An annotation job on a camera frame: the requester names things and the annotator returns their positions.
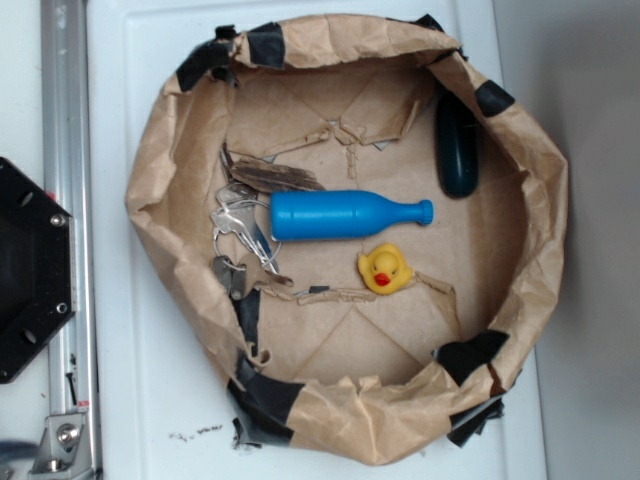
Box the metal corner bracket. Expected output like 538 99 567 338
28 413 87 479

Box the dark green oblong object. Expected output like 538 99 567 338
436 92 479 199

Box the silver key bunch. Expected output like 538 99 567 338
210 183 280 300

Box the brown paper bag bin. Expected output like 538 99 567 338
126 15 568 465

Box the yellow rubber duck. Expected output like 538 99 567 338
357 243 414 295

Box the blue plastic bottle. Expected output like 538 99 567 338
270 190 434 241

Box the black hexagonal base plate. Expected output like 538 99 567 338
1 158 74 384

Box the aluminium extrusion rail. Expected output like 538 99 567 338
40 1 102 479

